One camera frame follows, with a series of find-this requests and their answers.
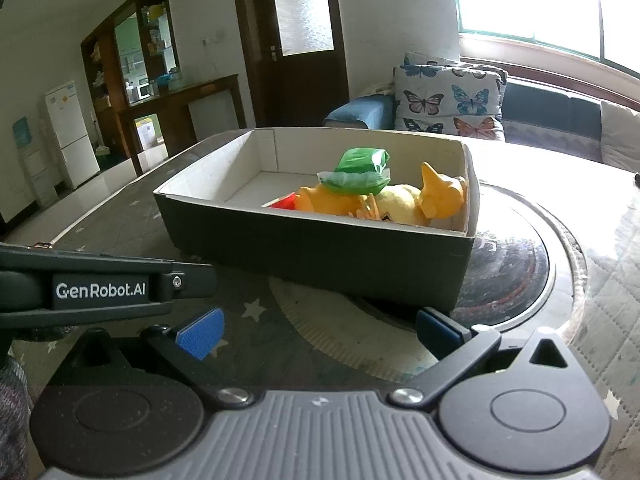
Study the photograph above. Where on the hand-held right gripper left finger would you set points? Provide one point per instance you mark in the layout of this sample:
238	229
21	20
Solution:
200	334

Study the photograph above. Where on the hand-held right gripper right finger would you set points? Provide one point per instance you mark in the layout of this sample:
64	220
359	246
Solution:
440	332

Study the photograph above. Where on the yellow plush toy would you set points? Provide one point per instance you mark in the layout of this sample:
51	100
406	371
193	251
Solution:
400	205

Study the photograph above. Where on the orange rubber toy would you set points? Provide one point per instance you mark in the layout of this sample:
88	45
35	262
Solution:
442	192

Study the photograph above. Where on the cardboard box white inside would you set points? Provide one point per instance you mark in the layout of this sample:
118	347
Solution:
320	255

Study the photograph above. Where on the red small item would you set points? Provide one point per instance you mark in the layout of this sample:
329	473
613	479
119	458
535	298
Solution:
282	203

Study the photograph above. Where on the orange fruit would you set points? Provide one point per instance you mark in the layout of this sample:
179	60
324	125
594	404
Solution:
325	199

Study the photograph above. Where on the green snack packet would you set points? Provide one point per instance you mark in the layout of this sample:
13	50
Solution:
361	171

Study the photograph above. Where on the round black table heater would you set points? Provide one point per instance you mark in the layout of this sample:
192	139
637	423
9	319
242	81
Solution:
515	280

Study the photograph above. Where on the white refrigerator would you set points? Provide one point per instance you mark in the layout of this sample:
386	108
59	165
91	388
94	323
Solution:
72	135

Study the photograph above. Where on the white microwave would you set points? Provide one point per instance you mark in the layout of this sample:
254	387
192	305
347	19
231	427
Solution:
141	91

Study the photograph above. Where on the dark wooden cabinet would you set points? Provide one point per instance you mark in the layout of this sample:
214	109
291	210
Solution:
145	80

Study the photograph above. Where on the butterfly print pillow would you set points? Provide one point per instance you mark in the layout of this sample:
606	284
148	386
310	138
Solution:
430	60
447	100

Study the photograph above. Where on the blue sofa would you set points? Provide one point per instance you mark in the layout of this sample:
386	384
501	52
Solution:
545	115

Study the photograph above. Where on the grey white cushion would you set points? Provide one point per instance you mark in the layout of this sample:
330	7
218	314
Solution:
620	132

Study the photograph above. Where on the dark wooden door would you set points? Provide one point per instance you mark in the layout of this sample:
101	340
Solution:
295	45

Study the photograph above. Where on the window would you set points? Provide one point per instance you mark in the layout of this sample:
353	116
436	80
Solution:
550	5

